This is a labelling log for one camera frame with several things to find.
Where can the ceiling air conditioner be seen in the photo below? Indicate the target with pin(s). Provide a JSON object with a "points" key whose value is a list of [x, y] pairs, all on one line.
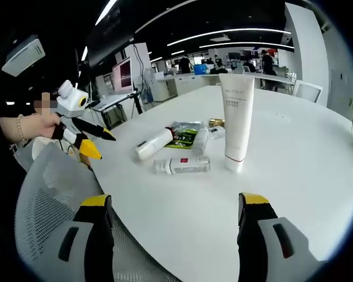
{"points": [[23, 55]]}

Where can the grey mesh office chair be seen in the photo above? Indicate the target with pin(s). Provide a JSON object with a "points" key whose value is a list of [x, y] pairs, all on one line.
{"points": [[53, 199]]}

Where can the silver skincare sachet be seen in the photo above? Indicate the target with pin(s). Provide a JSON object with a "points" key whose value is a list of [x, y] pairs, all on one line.
{"points": [[188, 125]]}

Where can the blue crate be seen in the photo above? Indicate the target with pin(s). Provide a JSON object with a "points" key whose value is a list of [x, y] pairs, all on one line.
{"points": [[200, 69]]}

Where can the small white skincare pump bottle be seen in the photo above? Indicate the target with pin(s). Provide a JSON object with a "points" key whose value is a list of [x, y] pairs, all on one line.
{"points": [[200, 141], [182, 165]]}

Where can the white chair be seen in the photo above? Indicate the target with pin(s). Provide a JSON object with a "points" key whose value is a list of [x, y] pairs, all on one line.
{"points": [[307, 91]]}

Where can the green skincare sachet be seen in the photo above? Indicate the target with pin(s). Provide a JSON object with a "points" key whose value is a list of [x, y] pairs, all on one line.
{"points": [[182, 139]]}

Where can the black laptop stand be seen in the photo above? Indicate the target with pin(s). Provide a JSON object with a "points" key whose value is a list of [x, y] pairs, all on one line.
{"points": [[132, 108]]}

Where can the white skincare tube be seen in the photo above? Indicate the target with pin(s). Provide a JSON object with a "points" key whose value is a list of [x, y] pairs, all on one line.
{"points": [[236, 117]]}

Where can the gold skincare sachet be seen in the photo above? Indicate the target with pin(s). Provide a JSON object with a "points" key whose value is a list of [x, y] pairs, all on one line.
{"points": [[217, 122]]}

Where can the person's left hand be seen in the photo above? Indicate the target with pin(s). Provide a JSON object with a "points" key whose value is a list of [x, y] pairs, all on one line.
{"points": [[44, 126]]}

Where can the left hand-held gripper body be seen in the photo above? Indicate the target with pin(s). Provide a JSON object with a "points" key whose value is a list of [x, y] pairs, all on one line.
{"points": [[70, 102]]}

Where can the white laptop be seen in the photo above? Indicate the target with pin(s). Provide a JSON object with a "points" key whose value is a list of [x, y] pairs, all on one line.
{"points": [[122, 76]]}

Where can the large red-collared white skincare bottle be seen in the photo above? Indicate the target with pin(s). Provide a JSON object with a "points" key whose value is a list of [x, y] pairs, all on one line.
{"points": [[154, 144]]}

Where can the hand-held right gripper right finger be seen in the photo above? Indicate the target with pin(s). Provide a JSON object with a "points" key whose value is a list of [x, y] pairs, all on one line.
{"points": [[264, 252]]}

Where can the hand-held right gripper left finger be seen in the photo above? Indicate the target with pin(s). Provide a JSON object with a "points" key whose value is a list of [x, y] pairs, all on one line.
{"points": [[85, 252]]}

